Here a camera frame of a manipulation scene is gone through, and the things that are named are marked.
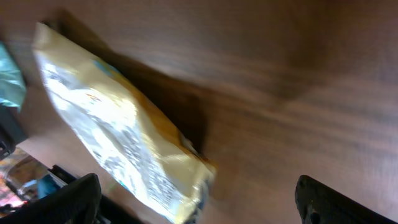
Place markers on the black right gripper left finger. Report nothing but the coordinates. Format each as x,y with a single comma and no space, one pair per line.
77,202

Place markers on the yellow snack bag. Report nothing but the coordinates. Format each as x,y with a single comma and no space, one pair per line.
122,129

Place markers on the teal tissue pack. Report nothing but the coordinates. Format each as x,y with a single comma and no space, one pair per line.
13,88

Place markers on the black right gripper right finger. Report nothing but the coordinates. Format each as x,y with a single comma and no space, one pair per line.
319,204

